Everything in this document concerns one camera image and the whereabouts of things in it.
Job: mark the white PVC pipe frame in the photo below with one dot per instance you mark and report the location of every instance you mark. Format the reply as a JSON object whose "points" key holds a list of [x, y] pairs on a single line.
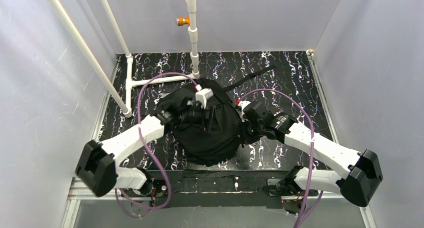
{"points": [[125, 104]]}

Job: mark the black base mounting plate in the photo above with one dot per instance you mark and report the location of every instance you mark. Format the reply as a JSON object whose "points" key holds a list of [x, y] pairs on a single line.
{"points": [[233, 188]]}

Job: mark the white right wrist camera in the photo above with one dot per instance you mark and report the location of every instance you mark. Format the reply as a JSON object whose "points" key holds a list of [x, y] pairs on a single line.
{"points": [[241, 106]]}

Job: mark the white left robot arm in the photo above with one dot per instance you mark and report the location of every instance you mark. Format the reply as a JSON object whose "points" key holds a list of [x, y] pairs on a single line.
{"points": [[99, 164]]}

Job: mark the black student backpack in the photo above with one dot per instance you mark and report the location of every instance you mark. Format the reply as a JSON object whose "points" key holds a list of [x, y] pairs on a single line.
{"points": [[220, 136]]}

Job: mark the orange knob on pipe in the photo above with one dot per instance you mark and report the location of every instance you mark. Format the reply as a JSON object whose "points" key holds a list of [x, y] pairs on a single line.
{"points": [[181, 21]]}

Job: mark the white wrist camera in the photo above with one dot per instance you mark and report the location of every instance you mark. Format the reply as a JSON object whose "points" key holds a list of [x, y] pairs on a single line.
{"points": [[201, 96], [241, 106]]}

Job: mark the aluminium rail frame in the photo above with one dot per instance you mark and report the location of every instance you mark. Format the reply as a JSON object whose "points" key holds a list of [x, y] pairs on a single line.
{"points": [[290, 88]]}

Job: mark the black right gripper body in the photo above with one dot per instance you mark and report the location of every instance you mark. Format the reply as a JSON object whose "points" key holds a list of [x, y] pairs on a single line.
{"points": [[247, 129]]}

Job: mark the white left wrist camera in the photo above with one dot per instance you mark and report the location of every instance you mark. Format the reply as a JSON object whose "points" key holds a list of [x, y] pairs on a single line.
{"points": [[201, 96]]}

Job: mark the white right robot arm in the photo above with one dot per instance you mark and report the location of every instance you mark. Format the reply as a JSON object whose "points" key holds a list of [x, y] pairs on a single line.
{"points": [[354, 175]]}

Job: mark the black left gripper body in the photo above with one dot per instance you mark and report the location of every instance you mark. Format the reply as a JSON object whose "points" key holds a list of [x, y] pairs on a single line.
{"points": [[205, 121]]}

